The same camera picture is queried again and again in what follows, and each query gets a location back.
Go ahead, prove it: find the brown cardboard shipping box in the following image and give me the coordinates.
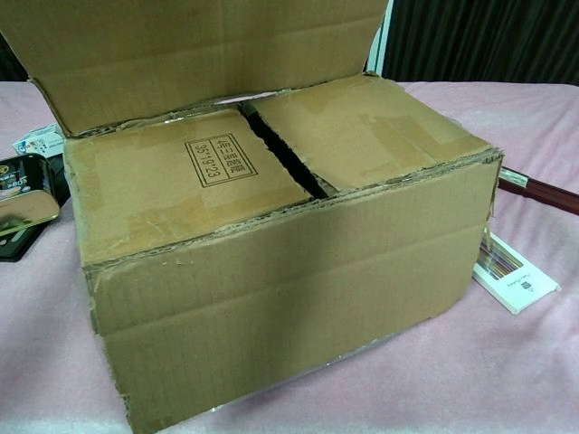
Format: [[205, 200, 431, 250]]
[[0, 0, 507, 427]]

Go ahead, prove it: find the white pack of pens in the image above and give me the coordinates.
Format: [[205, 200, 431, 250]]
[[471, 232, 562, 316]]

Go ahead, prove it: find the long dark red box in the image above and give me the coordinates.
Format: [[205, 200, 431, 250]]
[[497, 167, 579, 212]]

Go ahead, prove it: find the white blue card pack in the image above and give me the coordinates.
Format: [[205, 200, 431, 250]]
[[11, 124, 67, 158]]

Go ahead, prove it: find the pink tablecloth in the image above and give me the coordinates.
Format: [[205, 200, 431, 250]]
[[0, 80, 579, 434]]

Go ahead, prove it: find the black and gold tin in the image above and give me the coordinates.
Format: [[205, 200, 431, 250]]
[[0, 156, 70, 264]]

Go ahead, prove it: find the white aluminium frame post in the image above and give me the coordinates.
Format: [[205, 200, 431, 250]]
[[365, 0, 395, 79]]

